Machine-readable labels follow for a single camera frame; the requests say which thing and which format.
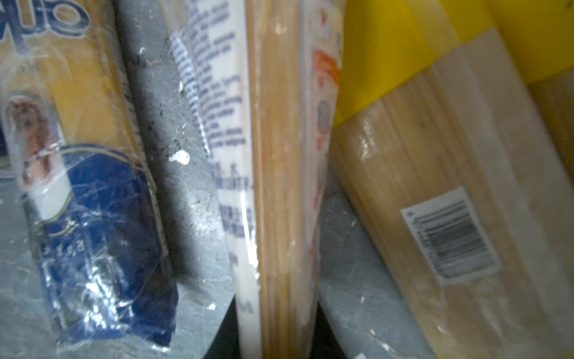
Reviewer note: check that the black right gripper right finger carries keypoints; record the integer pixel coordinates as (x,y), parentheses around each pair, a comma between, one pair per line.
(325,344)

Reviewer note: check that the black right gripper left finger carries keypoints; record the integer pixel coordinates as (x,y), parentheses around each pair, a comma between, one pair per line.
(226,342)

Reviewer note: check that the yellow end spaghetti bag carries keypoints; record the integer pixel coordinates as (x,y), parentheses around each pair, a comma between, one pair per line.
(539,36)
(447,161)

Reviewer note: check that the blue yellow Ankara spaghetti bag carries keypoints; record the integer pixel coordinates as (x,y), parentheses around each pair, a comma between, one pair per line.
(76,151)

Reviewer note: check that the dark blue clear pasta bag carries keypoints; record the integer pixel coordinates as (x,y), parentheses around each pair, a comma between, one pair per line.
(262,78)

